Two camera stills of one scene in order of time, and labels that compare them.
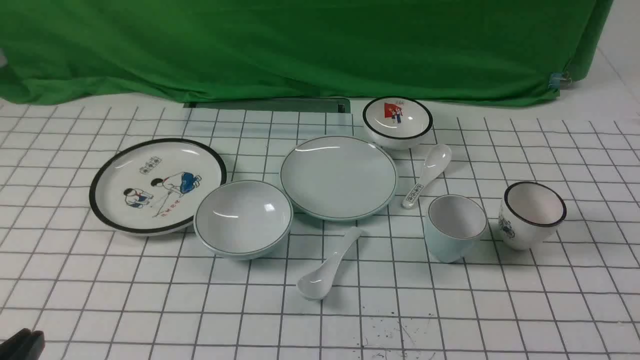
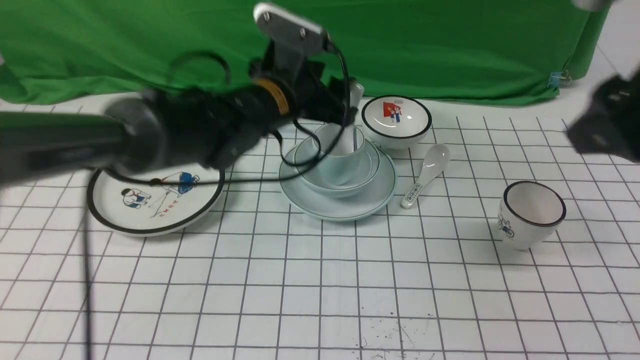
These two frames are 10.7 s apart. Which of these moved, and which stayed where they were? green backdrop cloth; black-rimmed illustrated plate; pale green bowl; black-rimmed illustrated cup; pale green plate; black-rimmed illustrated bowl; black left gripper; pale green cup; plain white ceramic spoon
Moved: pale green bowl; pale green cup; plain white ceramic spoon; black left gripper
Stayed: black-rimmed illustrated plate; black-rimmed illustrated cup; pale green plate; black-rimmed illustrated bowl; green backdrop cloth
